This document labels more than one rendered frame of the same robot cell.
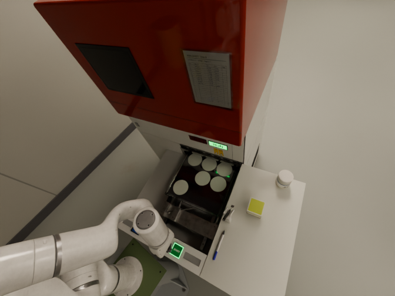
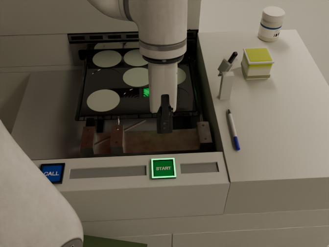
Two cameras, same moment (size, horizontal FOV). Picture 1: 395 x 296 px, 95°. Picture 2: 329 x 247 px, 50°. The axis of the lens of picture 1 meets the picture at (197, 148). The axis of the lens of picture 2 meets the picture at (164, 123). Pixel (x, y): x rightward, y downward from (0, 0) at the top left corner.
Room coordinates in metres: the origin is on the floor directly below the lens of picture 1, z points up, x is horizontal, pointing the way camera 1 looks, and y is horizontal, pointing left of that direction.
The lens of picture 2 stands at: (-0.22, 0.62, 1.64)
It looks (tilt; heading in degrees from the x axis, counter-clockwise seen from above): 46 degrees down; 316
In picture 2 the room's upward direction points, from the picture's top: straight up
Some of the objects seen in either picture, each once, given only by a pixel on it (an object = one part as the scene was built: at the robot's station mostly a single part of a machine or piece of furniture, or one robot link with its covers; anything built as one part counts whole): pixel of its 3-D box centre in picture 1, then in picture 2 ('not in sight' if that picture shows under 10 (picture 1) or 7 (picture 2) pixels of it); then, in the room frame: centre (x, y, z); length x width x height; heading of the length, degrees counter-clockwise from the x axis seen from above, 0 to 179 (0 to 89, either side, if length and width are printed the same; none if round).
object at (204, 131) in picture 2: (213, 231); (203, 135); (0.18, 0.07, 0.89); 0.08 x 0.03 x 0.03; 139
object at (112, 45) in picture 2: (209, 158); (133, 52); (0.62, -0.05, 0.89); 0.44 x 0.02 x 0.10; 49
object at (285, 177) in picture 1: (284, 179); (270, 24); (0.29, -0.38, 1.01); 0.07 x 0.07 x 0.10
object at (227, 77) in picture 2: (228, 214); (225, 75); (0.21, -0.04, 1.03); 0.06 x 0.04 x 0.13; 139
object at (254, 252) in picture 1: (255, 228); (265, 107); (0.13, -0.15, 0.89); 0.62 x 0.35 x 0.14; 139
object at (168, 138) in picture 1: (183, 140); (78, 20); (0.75, 0.07, 1.02); 0.81 x 0.03 x 0.40; 49
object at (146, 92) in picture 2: (202, 178); (138, 77); (0.50, 0.03, 0.90); 0.34 x 0.34 x 0.01; 49
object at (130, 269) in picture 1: (117, 277); not in sight; (0.11, 0.60, 0.92); 0.19 x 0.19 x 0.18
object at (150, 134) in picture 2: (187, 219); (145, 144); (0.29, 0.19, 0.87); 0.36 x 0.08 x 0.03; 49
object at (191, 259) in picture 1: (161, 241); (112, 188); (0.22, 0.36, 0.89); 0.55 x 0.09 x 0.14; 49
